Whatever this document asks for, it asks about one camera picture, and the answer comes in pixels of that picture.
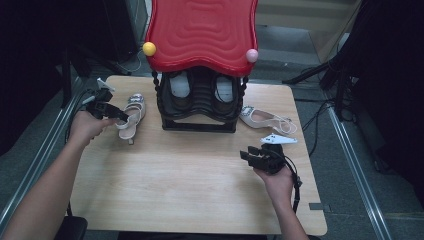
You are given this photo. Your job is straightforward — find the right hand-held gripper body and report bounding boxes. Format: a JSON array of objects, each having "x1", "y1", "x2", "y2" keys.
[{"x1": 251, "y1": 133, "x2": 299, "y2": 176}]

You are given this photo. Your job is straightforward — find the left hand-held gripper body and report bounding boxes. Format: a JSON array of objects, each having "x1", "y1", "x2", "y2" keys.
[{"x1": 83, "y1": 77, "x2": 118, "y2": 120}]

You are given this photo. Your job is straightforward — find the white slingback heeled shoe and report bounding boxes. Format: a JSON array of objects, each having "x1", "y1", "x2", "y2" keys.
[
  {"x1": 239, "y1": 105, "x2": 298, "y2": 136},
  {"x1": 114, "y1": 93, "x2": 147, "y2": 145}
]

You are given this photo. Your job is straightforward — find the black leather shoe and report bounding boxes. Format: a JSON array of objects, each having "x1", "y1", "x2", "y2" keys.
[
  {"x1": 165, "y1": 70, "x2": 194, "y2": 112},
  {"x1": 211, "y1": 73, "x2": 237, "y2": 113}
]

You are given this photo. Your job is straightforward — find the red and black shoe rack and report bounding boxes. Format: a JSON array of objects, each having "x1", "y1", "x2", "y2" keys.
[{"x1": 142, "y1": 0, "x2": 260, "y2": 134}]

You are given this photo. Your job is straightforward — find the person's right hand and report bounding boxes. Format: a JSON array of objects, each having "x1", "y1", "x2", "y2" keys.
[{"x1": 253, "y1": 164, "x2": 297, "y2": 208}]

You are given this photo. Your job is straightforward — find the person's left hand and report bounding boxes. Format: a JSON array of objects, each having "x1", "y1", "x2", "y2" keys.
[{"x1": 68, "y1": 109, "x2": 118, "y2": 148}]

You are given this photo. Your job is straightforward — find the dark metal stand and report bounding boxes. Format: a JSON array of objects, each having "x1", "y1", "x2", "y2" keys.
[{"x1": 59, "y1": 46, "x2": 92, "y2": 108}]

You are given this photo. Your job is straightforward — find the grey tape strip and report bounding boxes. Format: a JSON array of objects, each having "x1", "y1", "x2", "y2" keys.
[{"x1": 308, "y1": 202, "x2": 332, "y2": 212}]

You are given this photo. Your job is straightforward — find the black tripod stand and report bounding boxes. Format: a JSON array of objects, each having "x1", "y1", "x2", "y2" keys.
[{"x1": 281, "y1": 49, "x2": 355, "y2": 122}]

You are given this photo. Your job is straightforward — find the black curtain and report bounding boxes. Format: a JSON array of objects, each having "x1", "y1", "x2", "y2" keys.
[{"x1": 333, "y1": 0, "x2": 424, "y2": 201}]

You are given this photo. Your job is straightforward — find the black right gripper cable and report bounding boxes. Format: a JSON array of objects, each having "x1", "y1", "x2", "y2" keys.
[{"x1": 273, "y1": 149, "x2": 303, "y2": 214}]

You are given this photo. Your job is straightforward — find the black floor cables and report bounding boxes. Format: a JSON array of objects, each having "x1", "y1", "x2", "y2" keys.
[{"x1": 293, "y1": 98, "x2": 335, "y2": 158}]

